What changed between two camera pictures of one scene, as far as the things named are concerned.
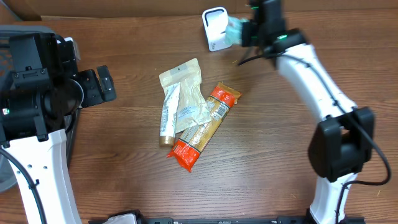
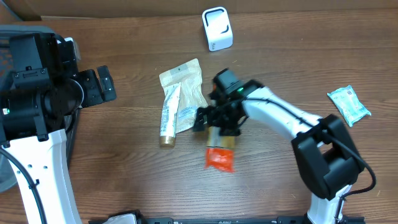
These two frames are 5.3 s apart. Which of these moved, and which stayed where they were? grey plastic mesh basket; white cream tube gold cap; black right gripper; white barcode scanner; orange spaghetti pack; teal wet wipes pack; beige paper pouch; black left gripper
Moved: teal wet wipes pack; black right gripper; orange spaghetti pack
Stayed: grey plastic mesh basket; white cream tube gold cap; black left gripper; white barcode scanner; beige paper pouch
